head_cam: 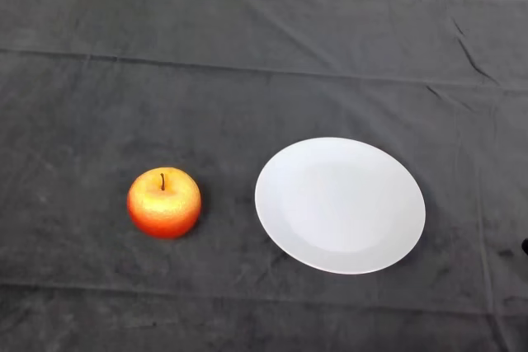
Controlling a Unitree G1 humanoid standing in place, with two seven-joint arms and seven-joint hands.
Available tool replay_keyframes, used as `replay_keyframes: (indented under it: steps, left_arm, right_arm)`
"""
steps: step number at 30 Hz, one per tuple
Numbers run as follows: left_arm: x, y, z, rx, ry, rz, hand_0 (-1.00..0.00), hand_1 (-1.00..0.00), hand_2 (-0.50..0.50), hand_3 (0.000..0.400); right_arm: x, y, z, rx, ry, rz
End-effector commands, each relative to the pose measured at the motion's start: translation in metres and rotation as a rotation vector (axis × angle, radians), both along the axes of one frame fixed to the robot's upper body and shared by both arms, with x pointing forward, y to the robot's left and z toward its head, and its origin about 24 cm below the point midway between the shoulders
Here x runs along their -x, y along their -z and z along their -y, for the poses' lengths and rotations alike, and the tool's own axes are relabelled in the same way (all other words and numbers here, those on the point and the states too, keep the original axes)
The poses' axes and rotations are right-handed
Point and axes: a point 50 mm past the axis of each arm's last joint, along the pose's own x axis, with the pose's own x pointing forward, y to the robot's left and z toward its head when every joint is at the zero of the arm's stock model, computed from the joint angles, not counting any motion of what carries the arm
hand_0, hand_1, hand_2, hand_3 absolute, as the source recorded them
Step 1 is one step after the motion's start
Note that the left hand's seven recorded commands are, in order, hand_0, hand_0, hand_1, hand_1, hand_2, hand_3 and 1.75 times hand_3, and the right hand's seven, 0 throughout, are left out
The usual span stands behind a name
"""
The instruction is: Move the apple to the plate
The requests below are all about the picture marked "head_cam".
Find red yellow apple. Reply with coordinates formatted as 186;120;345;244
126;167;203;241

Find white round plate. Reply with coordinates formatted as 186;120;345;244
254;136;427;275

